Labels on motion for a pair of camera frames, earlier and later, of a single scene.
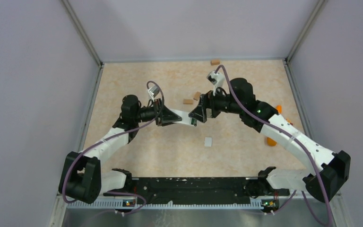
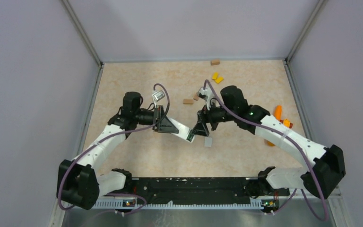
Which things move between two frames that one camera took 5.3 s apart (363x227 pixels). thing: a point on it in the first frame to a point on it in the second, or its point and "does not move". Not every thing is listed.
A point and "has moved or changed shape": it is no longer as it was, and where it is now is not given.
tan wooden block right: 197,95 does not move
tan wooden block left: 188,101 does not move
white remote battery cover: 208,142 does not move
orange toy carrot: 270,141 does not move
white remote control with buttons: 185,119 to 183,131
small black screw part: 194,121 has moved or changed shape
